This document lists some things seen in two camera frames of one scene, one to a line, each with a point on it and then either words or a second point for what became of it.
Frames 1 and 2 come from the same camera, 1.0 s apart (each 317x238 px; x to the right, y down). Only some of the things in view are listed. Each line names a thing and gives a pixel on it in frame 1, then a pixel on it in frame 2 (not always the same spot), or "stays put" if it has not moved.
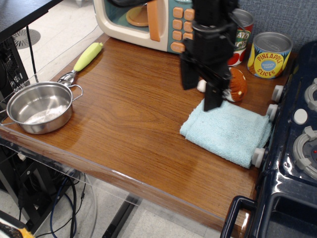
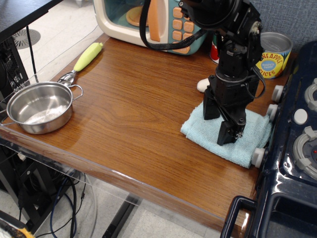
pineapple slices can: (269, 54) stays put
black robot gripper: (208, 49) → (231, 90)
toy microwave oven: (164, 25) stays put
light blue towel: (232, 132) stays put
